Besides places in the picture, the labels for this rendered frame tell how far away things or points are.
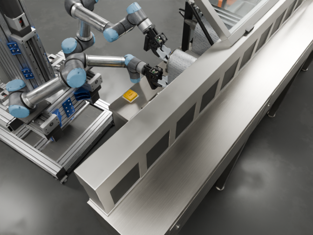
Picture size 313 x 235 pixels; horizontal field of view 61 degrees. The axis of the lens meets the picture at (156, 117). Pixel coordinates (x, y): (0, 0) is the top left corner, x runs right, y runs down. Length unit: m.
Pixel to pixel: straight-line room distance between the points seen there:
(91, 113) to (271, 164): 1.80
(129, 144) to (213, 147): 0.37
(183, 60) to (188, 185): 0.79
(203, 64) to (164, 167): 0.38
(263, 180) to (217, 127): 1.67
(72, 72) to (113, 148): 0.98
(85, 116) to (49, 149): 0.45
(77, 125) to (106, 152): 1.93
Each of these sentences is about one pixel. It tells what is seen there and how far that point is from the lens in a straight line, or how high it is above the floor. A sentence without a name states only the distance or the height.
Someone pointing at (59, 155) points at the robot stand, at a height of 0.21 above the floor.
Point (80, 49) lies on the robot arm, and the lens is 2.15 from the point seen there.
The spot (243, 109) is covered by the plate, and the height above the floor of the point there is 1.44.
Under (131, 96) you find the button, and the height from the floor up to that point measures 0.92.
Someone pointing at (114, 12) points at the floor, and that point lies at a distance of 4.42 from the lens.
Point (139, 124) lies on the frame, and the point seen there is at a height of 1.65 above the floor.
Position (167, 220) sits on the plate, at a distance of 0.87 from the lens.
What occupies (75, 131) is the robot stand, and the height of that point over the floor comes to 0.21.
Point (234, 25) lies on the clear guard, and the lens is 1.11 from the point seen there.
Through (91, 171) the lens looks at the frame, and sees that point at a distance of 0.71.
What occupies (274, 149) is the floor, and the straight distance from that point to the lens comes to 2.87.
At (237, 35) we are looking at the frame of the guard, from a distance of 1.08.
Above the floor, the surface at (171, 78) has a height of 1.17.
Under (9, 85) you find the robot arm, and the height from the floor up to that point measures 1.05.
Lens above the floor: 2.27
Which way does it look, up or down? 53 degrees down
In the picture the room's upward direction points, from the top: straight up
